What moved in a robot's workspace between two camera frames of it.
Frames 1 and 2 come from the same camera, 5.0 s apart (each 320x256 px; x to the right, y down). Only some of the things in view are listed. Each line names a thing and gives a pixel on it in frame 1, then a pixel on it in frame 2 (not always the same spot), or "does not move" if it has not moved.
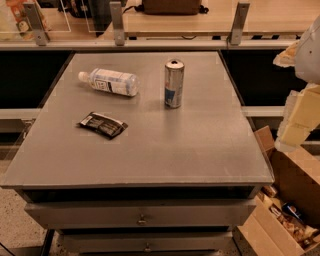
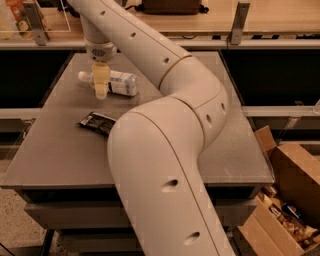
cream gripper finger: x=301 y=117 → x=101 y=52
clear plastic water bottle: x=119 y=82 does not move
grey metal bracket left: x=36 y=22 does not move
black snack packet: x=102 y=125 does not move
